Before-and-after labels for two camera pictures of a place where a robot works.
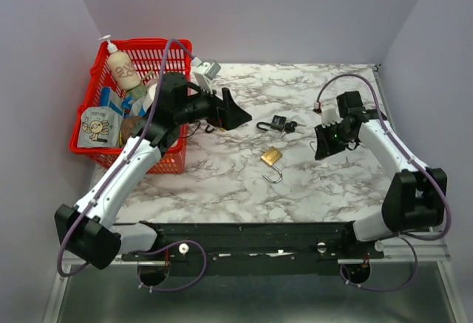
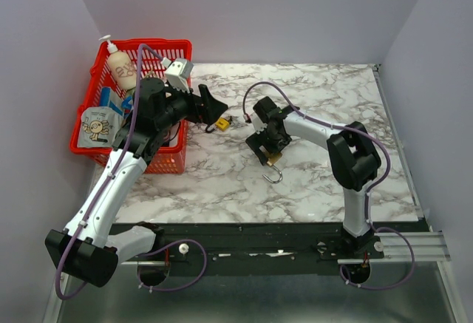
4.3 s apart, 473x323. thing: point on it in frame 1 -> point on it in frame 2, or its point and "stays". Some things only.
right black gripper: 324,147 -> 255,141
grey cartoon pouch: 99,126 stays
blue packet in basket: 111,99 stays
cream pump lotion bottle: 123,67 stays
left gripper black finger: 230,114 -> 208,109
